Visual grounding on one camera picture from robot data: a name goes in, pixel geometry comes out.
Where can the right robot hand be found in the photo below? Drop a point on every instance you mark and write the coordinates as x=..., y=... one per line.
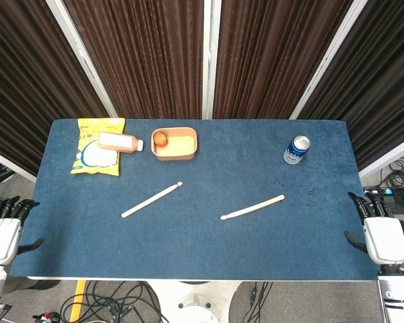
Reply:
x=385, y=240

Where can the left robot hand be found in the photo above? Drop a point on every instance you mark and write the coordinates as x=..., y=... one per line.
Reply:
x=1, y=240

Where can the wooden drumstick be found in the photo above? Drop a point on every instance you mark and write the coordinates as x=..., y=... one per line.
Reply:
x=151, y=200
x=252, y=207

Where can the black foot pedal box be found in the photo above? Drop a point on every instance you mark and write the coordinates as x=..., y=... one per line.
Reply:
x=402, y=203

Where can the power strip with lit switches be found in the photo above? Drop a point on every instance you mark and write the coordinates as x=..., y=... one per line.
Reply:
x=390, y=191

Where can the yellow floor tape strip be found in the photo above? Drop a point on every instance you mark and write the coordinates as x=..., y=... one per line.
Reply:
x=76, y=299

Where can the yellow snack bag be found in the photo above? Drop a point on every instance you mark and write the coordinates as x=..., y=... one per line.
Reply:
x=87, y=161

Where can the blue drink can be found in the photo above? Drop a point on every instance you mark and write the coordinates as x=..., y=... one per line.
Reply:
x=296, y=151

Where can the brown drink bottle white cap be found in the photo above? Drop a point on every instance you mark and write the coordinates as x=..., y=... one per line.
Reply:
x=114, y=141

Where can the brown pleated curtain panel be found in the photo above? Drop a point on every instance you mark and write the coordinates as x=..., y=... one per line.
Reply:
x=272, y=57
x=27, y=84
x=144, y=57
x=377, y=77

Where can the blue felt table cloth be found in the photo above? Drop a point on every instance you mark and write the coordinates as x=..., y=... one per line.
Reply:
x=202, y=242

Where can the red orange fruit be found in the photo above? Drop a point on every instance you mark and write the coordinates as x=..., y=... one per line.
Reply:
x=160, y=139

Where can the orange rectangular food box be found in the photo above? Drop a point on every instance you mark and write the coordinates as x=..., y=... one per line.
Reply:
x=180, y=144

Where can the white partition frame post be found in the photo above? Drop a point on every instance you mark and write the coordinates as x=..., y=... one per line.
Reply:
x=210, y=57
x=328, y=60
x=387, y=156
x=82, y=59
x=10, y=165

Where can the white table pedestal base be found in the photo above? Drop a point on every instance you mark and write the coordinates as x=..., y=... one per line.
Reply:
x=193, y=303

